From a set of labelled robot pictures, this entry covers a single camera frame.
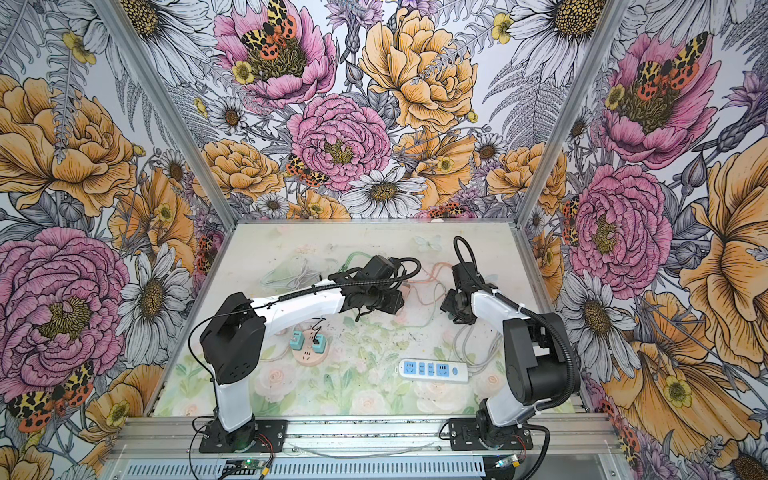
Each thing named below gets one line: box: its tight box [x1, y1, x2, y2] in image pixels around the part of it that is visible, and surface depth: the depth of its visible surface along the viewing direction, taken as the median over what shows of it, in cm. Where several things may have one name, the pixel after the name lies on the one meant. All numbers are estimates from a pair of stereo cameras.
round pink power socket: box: [292, 329, 329, 367], surface depth 87 cm
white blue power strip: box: [398, 358, 469, 384], surface depth 84 cm
